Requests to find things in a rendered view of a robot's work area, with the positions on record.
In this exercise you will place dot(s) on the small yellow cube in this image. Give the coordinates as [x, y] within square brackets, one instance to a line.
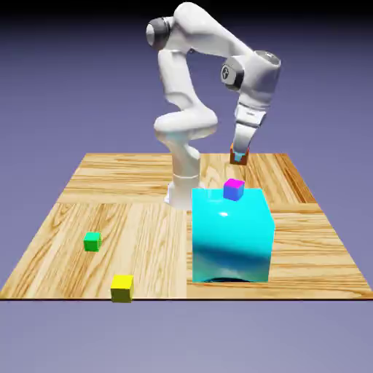
[122, 288]

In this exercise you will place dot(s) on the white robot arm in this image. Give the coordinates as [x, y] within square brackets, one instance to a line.
[186, 72]

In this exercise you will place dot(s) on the large cyan box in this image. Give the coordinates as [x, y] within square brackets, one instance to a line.
[231, 236]

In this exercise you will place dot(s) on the small green cube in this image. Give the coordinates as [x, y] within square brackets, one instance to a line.
[92, 241]

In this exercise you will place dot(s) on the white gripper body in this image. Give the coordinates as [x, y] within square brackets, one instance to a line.
[243, 135]

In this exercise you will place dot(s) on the small magenta cube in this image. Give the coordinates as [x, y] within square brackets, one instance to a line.
[234, 188]

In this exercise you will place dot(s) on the small orange cube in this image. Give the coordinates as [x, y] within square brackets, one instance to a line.
[243, 159]

